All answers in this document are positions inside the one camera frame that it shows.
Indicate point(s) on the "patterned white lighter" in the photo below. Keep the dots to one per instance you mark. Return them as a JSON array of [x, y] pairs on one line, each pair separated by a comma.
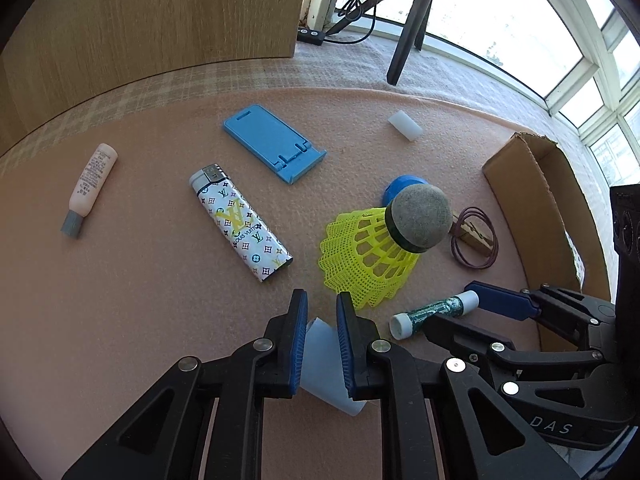
[[256, 245]]

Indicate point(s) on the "yellow plastic shuttlecock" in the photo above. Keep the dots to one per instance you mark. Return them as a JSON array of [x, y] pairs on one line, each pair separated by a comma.
[[370, 253]]

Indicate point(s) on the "wooden clothespin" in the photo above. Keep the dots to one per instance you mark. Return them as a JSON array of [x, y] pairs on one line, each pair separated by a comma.
[[473, 237]]

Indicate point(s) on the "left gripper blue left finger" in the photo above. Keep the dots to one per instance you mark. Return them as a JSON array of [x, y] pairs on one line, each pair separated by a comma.
[[204, 419]]

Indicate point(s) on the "black inline cable remote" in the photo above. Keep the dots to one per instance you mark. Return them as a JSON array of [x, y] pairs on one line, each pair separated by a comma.
[[310, 36]]

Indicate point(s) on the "brown rubber band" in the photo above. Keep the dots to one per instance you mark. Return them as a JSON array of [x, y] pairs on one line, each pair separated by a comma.
[[468, 214]]

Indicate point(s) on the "cardboard box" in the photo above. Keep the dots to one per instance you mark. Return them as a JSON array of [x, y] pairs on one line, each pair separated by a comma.
[[548, 216]]

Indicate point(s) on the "blue phone stand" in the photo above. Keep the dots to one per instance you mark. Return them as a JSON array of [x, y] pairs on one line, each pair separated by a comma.
[[275, 143]]

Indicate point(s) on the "green lip balm stick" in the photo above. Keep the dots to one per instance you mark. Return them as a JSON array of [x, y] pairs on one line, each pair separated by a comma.
[[403, 325]]

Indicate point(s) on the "small pink tube grey cap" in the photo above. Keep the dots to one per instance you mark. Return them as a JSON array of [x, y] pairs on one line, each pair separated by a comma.
[[87, 188]]

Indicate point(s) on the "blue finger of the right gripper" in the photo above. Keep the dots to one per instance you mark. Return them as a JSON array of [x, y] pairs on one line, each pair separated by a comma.
[[505, 299], [460, 339]]

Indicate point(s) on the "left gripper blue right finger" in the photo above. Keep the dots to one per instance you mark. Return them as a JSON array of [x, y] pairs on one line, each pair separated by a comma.
[[438, 420]]

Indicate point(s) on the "white usb charger plug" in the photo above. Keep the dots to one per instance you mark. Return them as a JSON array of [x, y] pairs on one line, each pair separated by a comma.
[[322, 371]]

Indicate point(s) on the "black tripod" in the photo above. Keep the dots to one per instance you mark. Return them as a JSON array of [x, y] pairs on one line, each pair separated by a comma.
[[412, 33]]

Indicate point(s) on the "large wooden board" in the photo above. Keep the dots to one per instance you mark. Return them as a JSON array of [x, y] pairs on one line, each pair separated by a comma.
[[64, 52]]

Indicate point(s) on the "plaid bed sheet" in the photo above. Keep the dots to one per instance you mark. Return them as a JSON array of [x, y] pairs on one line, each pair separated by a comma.
[[428, 75]]

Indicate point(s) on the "small white plastic cap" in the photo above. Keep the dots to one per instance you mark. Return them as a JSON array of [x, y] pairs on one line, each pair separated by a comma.
[[406, 126]]

